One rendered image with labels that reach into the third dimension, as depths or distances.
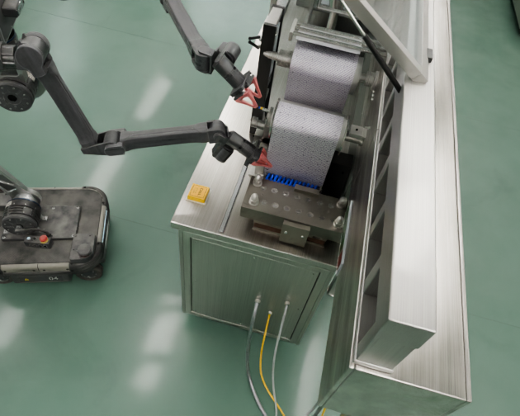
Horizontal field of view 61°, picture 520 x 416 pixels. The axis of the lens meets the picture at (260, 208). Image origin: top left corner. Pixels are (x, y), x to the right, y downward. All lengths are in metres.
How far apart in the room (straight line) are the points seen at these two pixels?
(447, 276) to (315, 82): 0.91
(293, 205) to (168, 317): 1.15
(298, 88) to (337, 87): 0.15
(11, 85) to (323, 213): 1.24
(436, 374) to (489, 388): 1.83
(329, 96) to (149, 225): 1.52
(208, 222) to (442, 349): 1.01
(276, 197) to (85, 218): 1.29
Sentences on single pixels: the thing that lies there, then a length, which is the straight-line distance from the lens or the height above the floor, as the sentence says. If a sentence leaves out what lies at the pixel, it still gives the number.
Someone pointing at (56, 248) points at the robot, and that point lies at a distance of 2.56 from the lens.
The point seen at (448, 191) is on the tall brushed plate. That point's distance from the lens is 1.33.
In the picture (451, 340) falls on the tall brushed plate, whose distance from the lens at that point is 1.07.
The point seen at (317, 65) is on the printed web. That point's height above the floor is 1.38.
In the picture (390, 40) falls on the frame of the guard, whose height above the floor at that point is 1.75.
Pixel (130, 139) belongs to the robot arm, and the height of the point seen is 1.17.
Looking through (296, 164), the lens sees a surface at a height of 1.11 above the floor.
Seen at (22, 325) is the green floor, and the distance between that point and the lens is 2.67.
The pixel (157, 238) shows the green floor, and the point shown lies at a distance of 2.78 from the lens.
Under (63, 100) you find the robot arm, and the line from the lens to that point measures 1.61.
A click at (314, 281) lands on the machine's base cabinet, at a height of 0.75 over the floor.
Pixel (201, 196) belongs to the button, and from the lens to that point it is 1.78.
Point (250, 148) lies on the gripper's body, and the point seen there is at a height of 1.15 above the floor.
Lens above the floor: 2.31
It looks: 52 degrees down
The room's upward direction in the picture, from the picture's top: 11 degrees clockwise
